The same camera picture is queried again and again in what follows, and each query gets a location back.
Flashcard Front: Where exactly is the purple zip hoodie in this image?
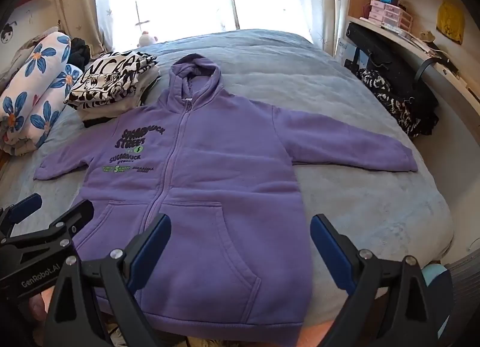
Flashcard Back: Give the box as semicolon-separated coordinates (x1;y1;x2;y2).
33;53;419;334

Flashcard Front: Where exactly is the curved strap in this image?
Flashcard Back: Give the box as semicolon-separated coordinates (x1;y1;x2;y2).
414;57;462;82

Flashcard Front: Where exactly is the cream folded garment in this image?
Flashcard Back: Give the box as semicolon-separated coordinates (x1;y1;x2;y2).
80;70;160;122

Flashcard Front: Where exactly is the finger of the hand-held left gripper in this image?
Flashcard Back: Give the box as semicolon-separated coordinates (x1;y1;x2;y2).
0;193;43;237
0;199;95;277

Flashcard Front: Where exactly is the long black case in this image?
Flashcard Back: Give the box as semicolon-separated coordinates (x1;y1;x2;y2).
344;22;439;134

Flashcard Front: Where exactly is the pink drawer organizer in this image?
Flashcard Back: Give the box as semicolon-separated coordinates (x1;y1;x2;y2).
369;0;413;31

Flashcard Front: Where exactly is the teal round object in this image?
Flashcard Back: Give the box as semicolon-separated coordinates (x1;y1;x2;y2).
421;262;454;336

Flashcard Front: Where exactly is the window handle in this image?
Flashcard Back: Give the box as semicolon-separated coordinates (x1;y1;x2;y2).
134;0;149;34

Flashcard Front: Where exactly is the zebra print cloth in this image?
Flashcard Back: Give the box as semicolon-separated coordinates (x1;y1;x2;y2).
356;69;422;138

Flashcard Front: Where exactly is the white floral curtain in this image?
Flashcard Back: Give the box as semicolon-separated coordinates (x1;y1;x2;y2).
236;0;355;57
50;0;115;53

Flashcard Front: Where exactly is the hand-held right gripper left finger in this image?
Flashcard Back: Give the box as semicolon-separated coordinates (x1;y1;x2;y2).
39;213;172;347

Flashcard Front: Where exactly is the yellow cloth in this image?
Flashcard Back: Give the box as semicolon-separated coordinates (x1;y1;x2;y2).
437;1;466;45

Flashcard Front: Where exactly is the black white printed folded garment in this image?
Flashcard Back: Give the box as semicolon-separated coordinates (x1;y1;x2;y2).
64;49;158;111

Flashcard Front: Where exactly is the black cloth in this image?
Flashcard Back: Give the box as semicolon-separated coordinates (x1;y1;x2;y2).
69;37;91;68

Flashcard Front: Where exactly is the white blue carton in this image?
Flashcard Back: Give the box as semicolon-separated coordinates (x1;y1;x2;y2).
335;37;370;68

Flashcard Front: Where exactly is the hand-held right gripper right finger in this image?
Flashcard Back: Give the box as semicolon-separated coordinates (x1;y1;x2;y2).
310;213;447;347

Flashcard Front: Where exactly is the person's left hand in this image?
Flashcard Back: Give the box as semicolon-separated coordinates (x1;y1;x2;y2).
29;291;53;327

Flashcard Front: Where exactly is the blue floral pillow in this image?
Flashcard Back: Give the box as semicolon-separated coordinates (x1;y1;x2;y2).
0;31;84;155

